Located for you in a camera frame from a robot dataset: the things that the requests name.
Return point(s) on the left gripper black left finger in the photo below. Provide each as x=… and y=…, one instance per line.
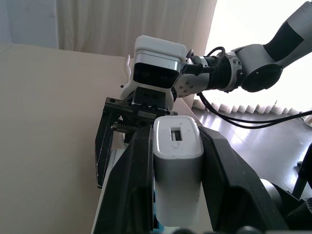
x=126, y=185

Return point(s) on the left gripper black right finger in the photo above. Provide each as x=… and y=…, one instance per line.
x=234, y=175

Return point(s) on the black metal stand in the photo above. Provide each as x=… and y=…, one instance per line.
x=302, y=170

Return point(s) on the beige curtain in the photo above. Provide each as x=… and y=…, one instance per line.
x=134, y=24

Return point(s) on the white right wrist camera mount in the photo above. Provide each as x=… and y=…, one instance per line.
x=158, y=51

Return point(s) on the silver robot body part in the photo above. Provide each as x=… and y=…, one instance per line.
x=271, y=193

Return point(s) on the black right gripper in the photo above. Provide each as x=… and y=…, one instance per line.
x=143, y=114

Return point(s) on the white charger plug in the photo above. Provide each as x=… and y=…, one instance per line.
x=178, y=170

